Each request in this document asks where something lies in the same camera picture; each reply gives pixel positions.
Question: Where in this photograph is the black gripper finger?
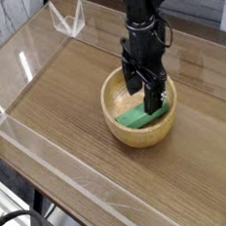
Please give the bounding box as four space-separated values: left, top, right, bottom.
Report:
143 81 166 115
122 61 142 95

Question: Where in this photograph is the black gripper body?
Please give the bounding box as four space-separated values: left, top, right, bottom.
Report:
121 19 168 84

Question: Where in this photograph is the green rectangular block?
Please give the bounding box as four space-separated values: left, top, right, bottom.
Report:
116 101 170 130

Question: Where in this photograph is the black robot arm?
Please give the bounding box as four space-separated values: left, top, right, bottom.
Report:
121 0 173 115

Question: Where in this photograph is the brown wooden bowl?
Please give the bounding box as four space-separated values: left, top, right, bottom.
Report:
100 67 177 148

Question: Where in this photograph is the black table leg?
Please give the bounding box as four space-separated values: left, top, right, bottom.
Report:
33 190 44 214

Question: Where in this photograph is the clear acrylic corner bracket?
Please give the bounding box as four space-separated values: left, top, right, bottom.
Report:
49 0 85 38

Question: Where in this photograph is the clear acrylic tray enclosure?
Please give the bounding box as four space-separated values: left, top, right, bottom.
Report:
0 0 226 226

